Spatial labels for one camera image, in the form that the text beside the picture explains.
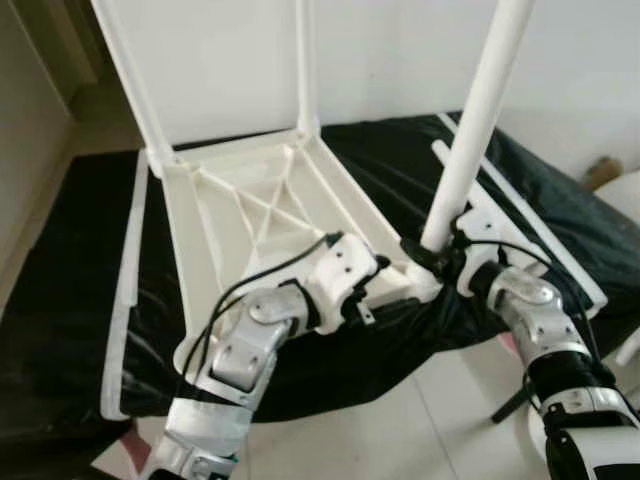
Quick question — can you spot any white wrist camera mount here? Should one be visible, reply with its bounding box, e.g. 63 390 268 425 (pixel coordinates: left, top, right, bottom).
455 205 523 297
305 235 381 327

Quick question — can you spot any brown wooden door frame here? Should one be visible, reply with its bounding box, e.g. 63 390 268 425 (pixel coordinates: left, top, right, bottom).
20 0 106 111

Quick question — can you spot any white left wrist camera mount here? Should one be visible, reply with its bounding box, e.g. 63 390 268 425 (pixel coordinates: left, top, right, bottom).
305 235 381 327

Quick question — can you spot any pink plastic object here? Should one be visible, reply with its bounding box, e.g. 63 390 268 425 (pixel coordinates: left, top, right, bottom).
118 425 151 471

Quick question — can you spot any white plastic children table top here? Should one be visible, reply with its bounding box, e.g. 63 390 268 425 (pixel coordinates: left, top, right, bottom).
148 128 447 377

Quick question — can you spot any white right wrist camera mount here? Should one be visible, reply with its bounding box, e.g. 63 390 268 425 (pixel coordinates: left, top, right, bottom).
455 205 523 297

